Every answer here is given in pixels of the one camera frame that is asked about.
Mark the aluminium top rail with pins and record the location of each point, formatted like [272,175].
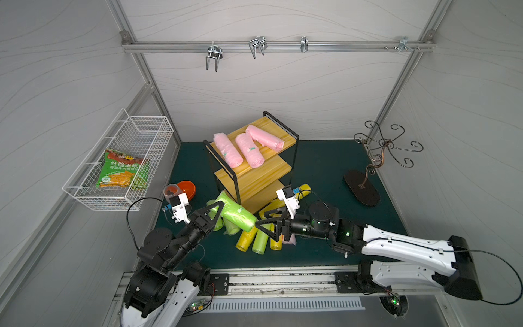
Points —
[292,46]

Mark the yellow roll front left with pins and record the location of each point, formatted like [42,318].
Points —
[246,239]

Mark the orange plastic bowl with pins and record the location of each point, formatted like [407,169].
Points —
[188,188]

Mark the yellow roll upper right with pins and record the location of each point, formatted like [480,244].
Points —
[302,191]

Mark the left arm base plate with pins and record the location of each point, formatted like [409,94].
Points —
[218,284]

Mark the pink roll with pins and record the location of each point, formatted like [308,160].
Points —
[249,150]
[265,139]
[228,150]
[291,241]

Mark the green snack bag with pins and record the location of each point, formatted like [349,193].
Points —
[122,170]

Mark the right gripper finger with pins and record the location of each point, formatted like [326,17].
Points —
[272,215]
[271,227]

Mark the yellow roll lying diagonal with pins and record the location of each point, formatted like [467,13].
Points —
[275,204]

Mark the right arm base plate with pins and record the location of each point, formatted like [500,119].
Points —
[350,282]

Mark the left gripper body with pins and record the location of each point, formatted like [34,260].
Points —
[197,223]

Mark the white wire basket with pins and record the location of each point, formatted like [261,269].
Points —
[139,136]

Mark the pink roll front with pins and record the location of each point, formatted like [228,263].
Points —
[291,241]

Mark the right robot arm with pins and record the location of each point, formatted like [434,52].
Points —
[396,259]

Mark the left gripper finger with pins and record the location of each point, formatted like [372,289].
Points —
[216,210]
[211,204]

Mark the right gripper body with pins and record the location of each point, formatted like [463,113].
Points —
[284,226]

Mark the wooden three-tier shelf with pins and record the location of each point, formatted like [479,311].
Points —
[254,188]

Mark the copper wire jewelry stand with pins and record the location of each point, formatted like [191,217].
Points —
[378,148]

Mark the yellow roll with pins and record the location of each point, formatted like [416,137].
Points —
[278,244]
[302,191]
[246,239]

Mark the clear plastic goblet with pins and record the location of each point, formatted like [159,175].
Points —
[171,191]

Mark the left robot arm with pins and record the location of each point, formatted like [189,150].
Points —
[156,295]

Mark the yellow roll front middle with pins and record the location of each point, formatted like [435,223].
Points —
[278,244]

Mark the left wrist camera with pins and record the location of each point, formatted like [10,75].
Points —
[177,210]

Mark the green roll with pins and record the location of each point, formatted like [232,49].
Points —
[231,228]
[218,221]
[260,242]
[235,213]

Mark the green roll beside shelf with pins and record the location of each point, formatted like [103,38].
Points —
[231,228]

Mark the green roll front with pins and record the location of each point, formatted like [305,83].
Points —
[260,242]

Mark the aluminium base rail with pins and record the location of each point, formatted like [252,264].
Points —
[320,281]

